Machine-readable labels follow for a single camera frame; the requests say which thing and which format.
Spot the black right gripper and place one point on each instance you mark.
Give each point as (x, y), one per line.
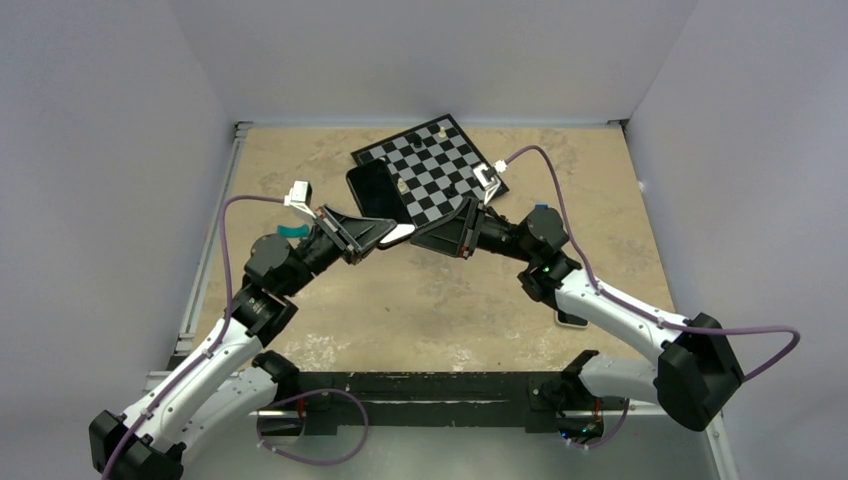
(459, 234)

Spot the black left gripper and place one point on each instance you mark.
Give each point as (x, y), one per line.
(353, 235)

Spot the black smartphone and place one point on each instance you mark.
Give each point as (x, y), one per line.
(375, 192)

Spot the phone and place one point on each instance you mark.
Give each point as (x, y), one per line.
(566, 320)

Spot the black phone case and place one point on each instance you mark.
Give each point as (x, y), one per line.
(399, 234)

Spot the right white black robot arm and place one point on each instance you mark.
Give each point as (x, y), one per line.
(687, 366)

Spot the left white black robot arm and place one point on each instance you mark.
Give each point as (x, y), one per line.
(232, 372)

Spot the cream chess pawn front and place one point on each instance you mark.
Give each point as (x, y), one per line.
(401, 184)

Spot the teal arch block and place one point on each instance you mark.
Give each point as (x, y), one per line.
(289, 232)

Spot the black white chessboard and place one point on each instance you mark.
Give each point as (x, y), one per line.
(428, 170)

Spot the black chess piece back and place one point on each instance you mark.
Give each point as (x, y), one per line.
(415, 140)

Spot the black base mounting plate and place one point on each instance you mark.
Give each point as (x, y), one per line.
(536, 402)

